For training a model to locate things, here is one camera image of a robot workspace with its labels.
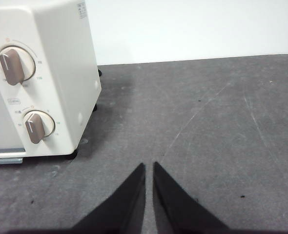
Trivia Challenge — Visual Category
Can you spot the small beige timer knob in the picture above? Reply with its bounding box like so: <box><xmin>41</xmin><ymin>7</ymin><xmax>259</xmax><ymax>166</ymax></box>
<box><xmin>23</xmin><ymin>110</ymin><xmax>55</xmax><ymax>144</ymax></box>

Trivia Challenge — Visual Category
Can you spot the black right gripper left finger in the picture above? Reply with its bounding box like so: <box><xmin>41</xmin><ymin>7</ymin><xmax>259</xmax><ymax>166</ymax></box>
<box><xmin>7</xmin><ymin>162</ymin><xmax>146</xmax><ymax>234</ymax></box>

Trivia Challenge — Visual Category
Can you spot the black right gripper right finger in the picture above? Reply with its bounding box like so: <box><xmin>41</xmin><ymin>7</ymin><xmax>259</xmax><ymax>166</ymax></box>
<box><xmin>153</xmin><ymin>161</ymin><xmax>288</xmax><ymax>234</ymax></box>

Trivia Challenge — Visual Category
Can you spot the cream toaster oven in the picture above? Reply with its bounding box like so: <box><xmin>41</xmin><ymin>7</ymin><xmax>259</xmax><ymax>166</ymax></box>
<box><xmin>0</xmin><ymin>0</ymin><xmax>103</xmax><ymax>164</ymax></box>

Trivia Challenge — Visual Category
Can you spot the large beige temperature knob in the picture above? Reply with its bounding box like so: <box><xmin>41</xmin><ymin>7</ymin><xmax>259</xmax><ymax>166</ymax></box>
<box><xmin>0</xmin><ymin>45</ymin><xmax>37</xmax><ymax>87</ymax></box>

